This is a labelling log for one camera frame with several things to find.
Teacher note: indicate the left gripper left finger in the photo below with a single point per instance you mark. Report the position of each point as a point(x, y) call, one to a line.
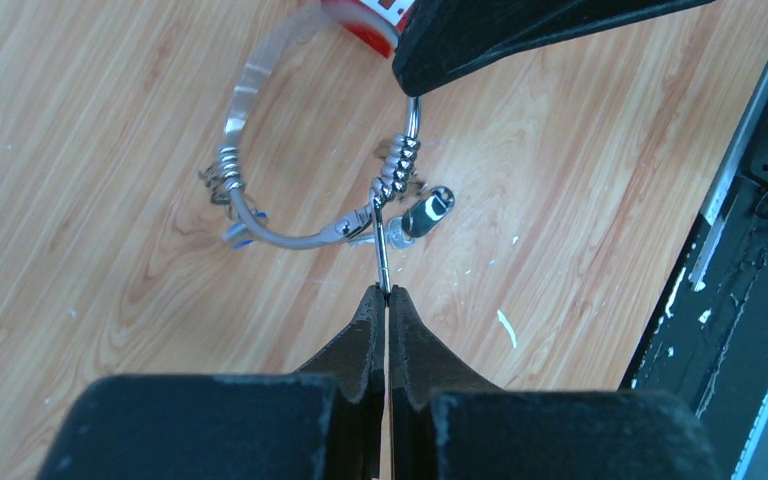
point(354, 358)

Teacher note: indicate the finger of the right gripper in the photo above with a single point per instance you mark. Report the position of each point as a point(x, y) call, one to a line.
point(444, 41)

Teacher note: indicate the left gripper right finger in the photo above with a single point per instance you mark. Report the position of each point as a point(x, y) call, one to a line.
point(420, 365)

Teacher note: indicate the silver keyring with clips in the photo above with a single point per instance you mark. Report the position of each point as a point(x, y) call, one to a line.
point(305, 137)

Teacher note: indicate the blue key tag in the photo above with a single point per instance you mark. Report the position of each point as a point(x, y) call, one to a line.
point(238, 235)

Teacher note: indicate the red white toy block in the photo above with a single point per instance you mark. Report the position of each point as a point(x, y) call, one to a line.
point(378, 24)

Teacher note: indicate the black head silver key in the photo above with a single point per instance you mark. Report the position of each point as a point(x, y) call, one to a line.
point(368, 225)

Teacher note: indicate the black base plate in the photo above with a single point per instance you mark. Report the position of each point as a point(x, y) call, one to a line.
point(707, 341)

